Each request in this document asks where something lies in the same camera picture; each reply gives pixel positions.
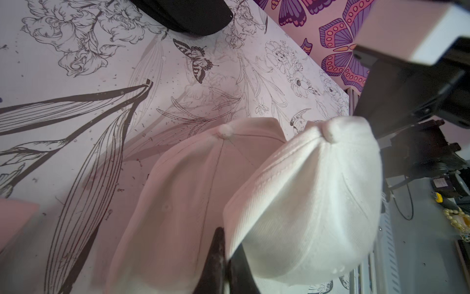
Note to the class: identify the plain pink cap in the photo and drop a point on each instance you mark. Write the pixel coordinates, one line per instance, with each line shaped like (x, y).
(15, 214)

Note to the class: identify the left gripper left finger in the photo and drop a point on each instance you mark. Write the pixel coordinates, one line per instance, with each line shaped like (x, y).
(212, 279)

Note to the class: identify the black cap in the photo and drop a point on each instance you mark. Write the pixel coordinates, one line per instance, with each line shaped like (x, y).
(196, 17)

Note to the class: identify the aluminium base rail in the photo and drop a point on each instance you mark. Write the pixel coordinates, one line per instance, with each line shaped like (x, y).
(379, 272)

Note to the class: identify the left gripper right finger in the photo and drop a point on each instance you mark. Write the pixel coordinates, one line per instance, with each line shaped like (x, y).
(240, 276)

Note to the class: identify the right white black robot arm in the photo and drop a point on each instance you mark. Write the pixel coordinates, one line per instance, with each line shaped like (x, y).
(418, 57)

